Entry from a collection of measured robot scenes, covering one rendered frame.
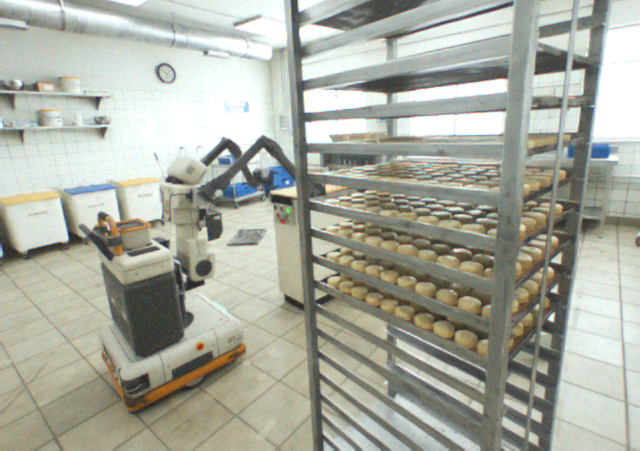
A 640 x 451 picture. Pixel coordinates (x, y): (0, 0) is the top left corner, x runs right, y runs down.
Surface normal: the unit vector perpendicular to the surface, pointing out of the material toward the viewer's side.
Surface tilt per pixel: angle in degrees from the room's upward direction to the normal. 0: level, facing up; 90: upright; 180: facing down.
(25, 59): 90
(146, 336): 90
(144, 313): 90
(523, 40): 90
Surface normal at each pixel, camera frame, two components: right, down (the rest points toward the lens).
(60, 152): 0.77, 0.11
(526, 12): -0.75, 0.19
